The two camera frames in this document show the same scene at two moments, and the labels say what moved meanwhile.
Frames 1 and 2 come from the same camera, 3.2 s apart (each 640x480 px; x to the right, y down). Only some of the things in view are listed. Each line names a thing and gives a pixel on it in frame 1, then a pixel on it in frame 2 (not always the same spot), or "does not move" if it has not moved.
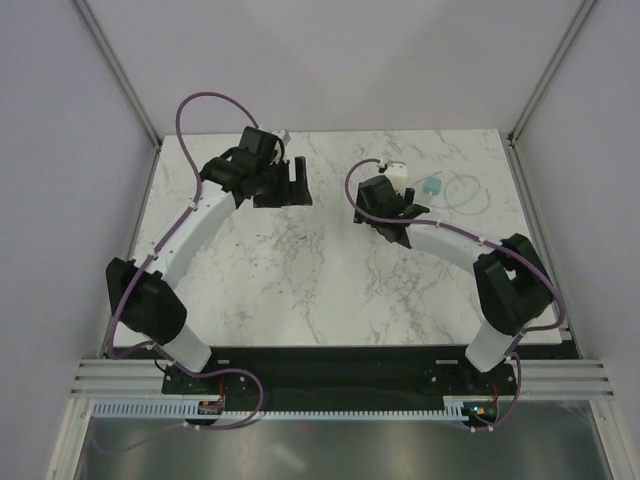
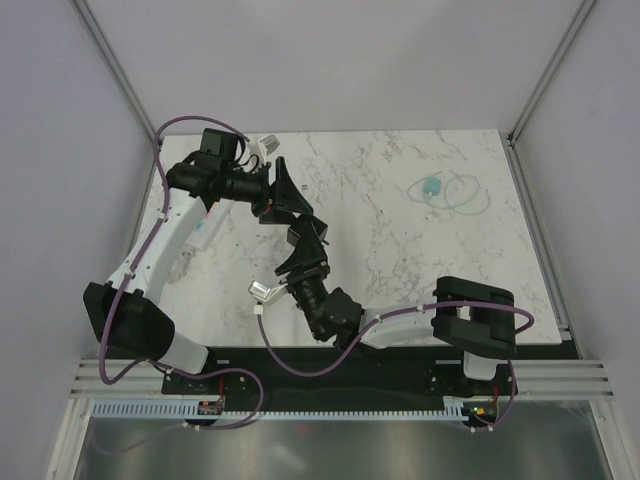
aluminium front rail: (562, 378) does not move
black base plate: (338, 378) does not move
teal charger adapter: (432, 184) does not move
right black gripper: (408, 197) → (308, 253)
